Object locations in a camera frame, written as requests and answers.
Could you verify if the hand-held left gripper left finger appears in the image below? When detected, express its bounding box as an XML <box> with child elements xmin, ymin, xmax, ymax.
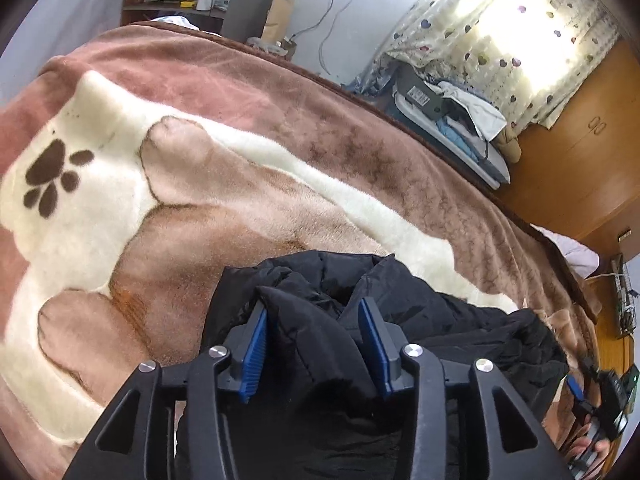
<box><xmin>62</xmin><ymin>300</ymin><xmax>271</xmax><ymax>480</ymax></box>

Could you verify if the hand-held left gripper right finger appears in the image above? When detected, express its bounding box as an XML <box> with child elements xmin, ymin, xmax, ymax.
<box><xmin>357</xmin><ymin>296</ymin><xmax>576</xmax><ymax>480</ymax></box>

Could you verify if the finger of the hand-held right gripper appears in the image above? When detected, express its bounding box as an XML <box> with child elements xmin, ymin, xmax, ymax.
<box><xmin>580</xmin><ymin>356</ymin><xmax>603</xmax><ymax>386</ymax></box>
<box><xmin>566</xmin><ymin>376</ymin><xmax>588</xmax><ymax>405</ymax></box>

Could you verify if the black puffer jacket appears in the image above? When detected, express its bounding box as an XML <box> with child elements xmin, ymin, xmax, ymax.
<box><xmin>172</xmin><ymin>250</ymin><xmax>571</xmax><ymax>480</ymax></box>

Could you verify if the pile of folded clothes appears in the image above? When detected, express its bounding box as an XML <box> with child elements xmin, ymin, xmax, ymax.
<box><xmin>350</xmin><ymin>52</ymin><xmax>513</xmax><ymax>191</ymax></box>

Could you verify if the person's right hand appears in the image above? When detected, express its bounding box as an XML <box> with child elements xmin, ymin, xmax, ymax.
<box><xmin>565</xmin><ymin>432</ymin><xmax>615</xmax><ymax>480</ymax></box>

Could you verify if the wooden headboard shelf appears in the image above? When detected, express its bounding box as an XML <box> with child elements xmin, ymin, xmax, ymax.
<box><xmin>580</xmin><ymin>255</ymin><xmax>640</xmax><ymax>441</ymax></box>

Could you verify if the white pillow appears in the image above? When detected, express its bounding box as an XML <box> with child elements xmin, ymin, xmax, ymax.
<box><xmin>530</xmin><ymin>222</ymin><xmax>601</xmax><ymax>281</ymax></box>

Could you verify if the brown printed plush blanket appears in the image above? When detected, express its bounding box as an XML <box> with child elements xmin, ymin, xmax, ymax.
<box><xmin>0</xmin><ymin>22</ymin><xmax>601</xmax><ymax>480</ymax></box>

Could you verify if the wooden wardrobe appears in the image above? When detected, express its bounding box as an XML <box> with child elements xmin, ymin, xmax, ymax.
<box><xmin>492</xmin><ymin>35</ymin><xmax>640</xmax><ymax>261</ymax></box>

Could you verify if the brown plush toy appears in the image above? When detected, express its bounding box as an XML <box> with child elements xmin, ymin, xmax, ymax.
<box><xmin>497</xmin><ymin>125</ymin><xmax>522</xmax><ymax>163</ymax></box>

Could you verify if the black box with label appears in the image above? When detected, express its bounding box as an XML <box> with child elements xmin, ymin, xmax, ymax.
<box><xmin>395</xmin><ymin>67</ymin><xmax>451</xmax><ymax>121</ymax></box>

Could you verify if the power strip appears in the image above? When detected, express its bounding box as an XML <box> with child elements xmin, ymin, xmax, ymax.
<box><xmin>247</xmin><ymin>35</ymin><xmax>298</xmax><ymax>61</ymax></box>

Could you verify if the cream heart print curtain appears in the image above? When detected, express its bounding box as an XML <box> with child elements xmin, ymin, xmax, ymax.
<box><xmin>382</xmin><ymin>0</ymin><xmax>626</xmax><ymax>133</ymax></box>

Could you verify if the brown cardboard bag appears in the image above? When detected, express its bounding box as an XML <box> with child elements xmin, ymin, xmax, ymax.
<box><xmin>260</xmin><ymin>0</ymin><xmax>291</xmax><ymax>43</ymax></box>

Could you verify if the grey shelf desk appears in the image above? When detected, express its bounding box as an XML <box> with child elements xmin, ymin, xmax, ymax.
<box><xmin>120</xmin><ymin>0</ymin><xmax>296</xmax><ymax>43</ymax></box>

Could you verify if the dark wall cable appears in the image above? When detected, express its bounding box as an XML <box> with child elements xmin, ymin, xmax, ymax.
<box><xmin>317</xmin><ymin>0</ymin><xmax>371</xmax><ymax>78</ymax></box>

